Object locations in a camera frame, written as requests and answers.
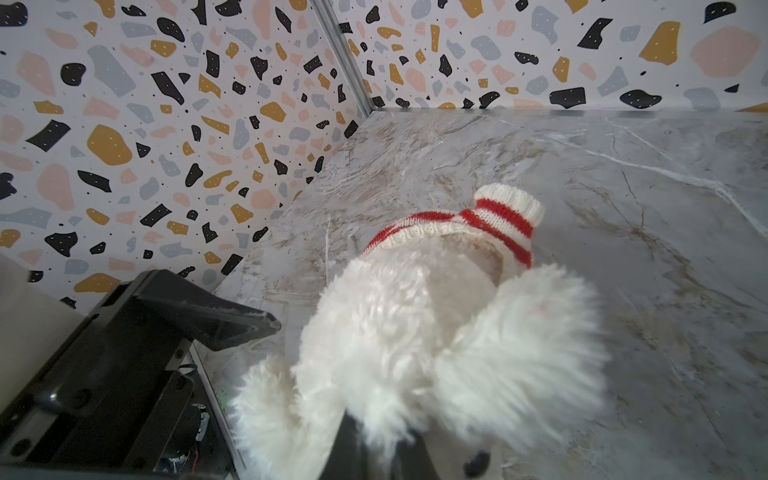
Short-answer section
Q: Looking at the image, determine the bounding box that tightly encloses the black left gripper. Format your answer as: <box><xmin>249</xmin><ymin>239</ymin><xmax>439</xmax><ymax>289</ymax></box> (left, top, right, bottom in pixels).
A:
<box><xmin>1</xmin><ymin>270</ymin><xmax>281</xmax><ymax>474</ymax></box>

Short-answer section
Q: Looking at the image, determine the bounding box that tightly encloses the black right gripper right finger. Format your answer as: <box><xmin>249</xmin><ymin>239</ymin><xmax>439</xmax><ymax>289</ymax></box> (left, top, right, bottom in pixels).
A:
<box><xmin>390</xmin><ymin>433</ymin><xmax>440</xmax><ymax>480</ymax></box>

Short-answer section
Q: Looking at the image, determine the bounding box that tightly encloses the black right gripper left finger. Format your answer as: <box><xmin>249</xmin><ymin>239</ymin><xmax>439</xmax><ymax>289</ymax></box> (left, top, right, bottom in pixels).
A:
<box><xmin>319</xmin><ymin>413</ymin><xmax>368</xmax><ymax>480</ymax></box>

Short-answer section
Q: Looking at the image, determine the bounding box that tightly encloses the white plush teddy bear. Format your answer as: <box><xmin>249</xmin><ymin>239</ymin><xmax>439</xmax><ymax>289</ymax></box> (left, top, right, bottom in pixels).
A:
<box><xmin>231</xmin><ymin>234</ymin><xmax>609</xmax><ymax>479</ymax></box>

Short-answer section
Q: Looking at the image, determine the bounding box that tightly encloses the red white striped knit sweater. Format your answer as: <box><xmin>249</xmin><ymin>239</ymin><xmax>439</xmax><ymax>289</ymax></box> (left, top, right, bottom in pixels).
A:
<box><xmin>363</xmin><ymin>183</ymin><xmax>545</xmax><ymax>279</ymax></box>

